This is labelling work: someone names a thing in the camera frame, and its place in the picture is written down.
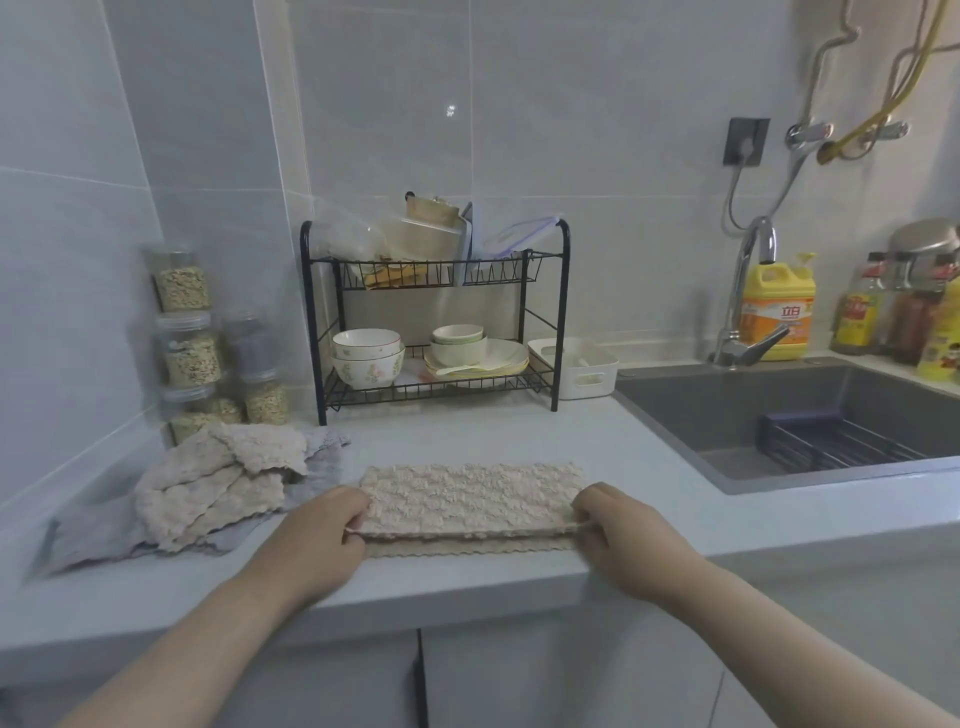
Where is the stainless steel pot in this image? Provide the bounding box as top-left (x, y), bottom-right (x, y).
top-left (887, 218), bottom-right (960, 264)

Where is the person's left forearm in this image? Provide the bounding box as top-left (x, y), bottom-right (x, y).
top-left (59, 569), bottom-right (301, 728)

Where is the yellow orange cloth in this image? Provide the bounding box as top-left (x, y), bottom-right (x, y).
top-left (363, 258), bottom-right (433, 290)

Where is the black wall socket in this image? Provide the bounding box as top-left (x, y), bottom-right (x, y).
top-left (723, 116), bottom-right (772, 168)

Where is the white bowl red rim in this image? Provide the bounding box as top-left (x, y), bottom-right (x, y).
top-left (332, 328), bottom-right (404, 363)

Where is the yellow squeeze bottle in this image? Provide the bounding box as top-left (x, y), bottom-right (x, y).
top-left (916, 277), bottom-right (960, 388)

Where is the grey fluffy towel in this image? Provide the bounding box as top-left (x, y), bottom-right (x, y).
top-left (44, 427), bottom-right (352, 575)

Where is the white plastic basket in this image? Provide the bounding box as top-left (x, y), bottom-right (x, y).
top-left (527, 337), bottom-right (622, 402)

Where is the grey corrugated pipe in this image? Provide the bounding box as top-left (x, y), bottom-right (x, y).
top-left (877, 0), bottom-right (960, 129)
top-left (803, 0), bottom-right (862, 129)

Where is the white floral bowl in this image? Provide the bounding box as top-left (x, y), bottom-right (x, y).
top-left (330, 348), bottom-right (407, 391)

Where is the person's right forearm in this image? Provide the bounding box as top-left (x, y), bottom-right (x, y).
top-left (674, 562), bottom-right (960, 728)

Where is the yellow detergent bottle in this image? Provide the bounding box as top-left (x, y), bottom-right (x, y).
top-left (740, 252), bottom-right (817, 363)

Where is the dark blue sink rack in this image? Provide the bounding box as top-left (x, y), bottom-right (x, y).
top-left (755, 408), bottom-right (939, 475)

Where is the grey blue container lid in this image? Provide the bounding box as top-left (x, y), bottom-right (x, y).
top-left (453, 200), bottom-right (475, 286)

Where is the grey braided faucet hose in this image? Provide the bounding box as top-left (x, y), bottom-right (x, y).
top-left (764, 146), bottom-right (808, 223)

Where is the cream bowl green rim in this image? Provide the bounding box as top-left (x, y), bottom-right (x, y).
top-left (428, 337), bottom-right (489, 369)

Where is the chrome kitchen faucet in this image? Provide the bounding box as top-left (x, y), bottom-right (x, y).
top-left (710, 217), bottom-right (793, 370)

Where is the black wire dish rack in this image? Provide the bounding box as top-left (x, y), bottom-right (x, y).
top-left (299, 218), bottom-right (571, 427)

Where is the cream plate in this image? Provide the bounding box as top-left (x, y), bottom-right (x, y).
top-left (422, 338), bottom-right (531, 378)

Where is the person's right hand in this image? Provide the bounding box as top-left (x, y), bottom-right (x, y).
top-left (571, 482), bottom-right (712, 607)

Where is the beige fluffy towel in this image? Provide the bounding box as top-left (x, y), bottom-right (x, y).
top-left (134, 423), bottom-right (310, 555)
top-left (352, 462), bottom-right (594, 560)

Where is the pale yellow plate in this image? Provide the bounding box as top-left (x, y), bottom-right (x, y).
top-left (423, 363), bottom-right (530, 380)

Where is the clear lid blue rim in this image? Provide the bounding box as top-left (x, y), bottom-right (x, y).
top-left (479, 215), bottom-right (564, 260)

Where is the person's left hand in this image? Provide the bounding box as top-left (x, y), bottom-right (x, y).
top-left (247, 485), bottom-right (373, 613)

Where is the grey power cable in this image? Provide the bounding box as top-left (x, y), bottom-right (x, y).
top-left (723, 161), bottom-right (751, 238)

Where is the chrome water valve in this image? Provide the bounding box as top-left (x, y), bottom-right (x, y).
top-left (785, 119), bottom-right (835, 151)
top-left (858, 121), bottom-right (911, 148)

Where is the grey kitchen sink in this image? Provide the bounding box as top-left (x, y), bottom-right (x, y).
top-left (613, 358), bottom-right (960, 496)

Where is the yellow gas hose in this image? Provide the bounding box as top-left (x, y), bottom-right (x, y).
top-left (817, 0), bottom-right (952, 166)

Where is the clear empty jar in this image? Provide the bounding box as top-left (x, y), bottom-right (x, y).
top-left (222, 313), bottom-right (279, 382)

